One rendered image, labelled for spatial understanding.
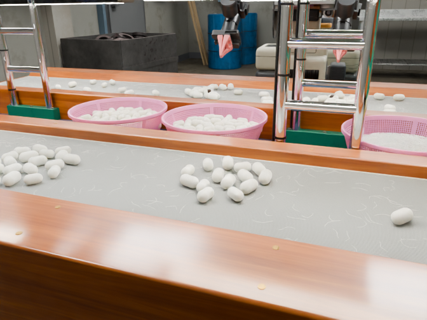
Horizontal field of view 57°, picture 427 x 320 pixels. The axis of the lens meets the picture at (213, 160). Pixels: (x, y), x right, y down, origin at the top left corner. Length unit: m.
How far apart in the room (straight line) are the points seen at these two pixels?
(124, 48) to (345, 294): 3.65
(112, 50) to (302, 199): 3.46
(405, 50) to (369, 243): 6.68
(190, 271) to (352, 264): 0.18
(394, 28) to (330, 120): 6.08
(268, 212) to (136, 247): 0.21
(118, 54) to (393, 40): 4.64
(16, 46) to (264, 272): 3.94
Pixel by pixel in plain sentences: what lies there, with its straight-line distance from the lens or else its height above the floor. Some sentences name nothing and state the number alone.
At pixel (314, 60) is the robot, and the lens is 1.88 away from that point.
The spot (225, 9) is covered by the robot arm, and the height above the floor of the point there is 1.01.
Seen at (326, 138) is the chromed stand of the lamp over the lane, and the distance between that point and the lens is 1.06.
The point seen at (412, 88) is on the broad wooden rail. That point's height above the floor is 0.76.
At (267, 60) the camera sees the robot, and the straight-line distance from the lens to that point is 2.20.
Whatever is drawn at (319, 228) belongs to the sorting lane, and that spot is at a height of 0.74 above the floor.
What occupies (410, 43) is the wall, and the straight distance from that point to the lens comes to 7.18.
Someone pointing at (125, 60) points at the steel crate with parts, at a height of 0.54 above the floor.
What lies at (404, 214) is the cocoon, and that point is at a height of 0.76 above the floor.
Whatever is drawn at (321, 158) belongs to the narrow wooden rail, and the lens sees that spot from 0.76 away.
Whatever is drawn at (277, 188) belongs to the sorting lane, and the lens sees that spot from 0.67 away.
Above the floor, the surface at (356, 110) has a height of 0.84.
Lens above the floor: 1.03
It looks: 22 degrees down
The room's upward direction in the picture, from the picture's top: 1 degrees counter-clockwise
